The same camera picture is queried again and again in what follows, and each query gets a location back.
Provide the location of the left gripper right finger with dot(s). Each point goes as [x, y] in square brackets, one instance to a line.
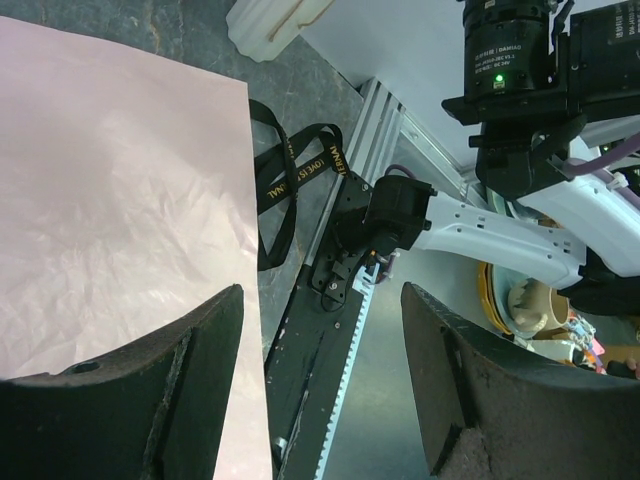
[488, 409]

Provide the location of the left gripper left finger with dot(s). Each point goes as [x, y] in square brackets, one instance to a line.
[151, 409]

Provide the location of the purple flower bouquet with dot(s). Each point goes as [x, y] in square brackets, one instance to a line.
[127, 200]

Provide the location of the black ribbon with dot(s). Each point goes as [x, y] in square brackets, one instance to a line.
[283, 169]

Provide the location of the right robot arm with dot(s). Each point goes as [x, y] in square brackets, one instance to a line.
[536, 73]

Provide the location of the white ceramic vase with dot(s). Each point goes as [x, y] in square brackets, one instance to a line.
[262, 29]

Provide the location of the beige mug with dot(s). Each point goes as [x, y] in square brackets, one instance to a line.
[536, 307]

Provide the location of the pale blue plate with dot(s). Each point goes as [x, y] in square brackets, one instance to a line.
[503, 280]

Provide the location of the yellow plate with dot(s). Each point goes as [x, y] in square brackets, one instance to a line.
[485, 290]

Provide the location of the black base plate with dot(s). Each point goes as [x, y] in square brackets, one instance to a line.
[306, 361]

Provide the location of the light blue cable duct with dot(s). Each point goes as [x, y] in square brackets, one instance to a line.
[364, 284]

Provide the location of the aluminium front rail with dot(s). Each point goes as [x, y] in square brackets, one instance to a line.
[385, 133]

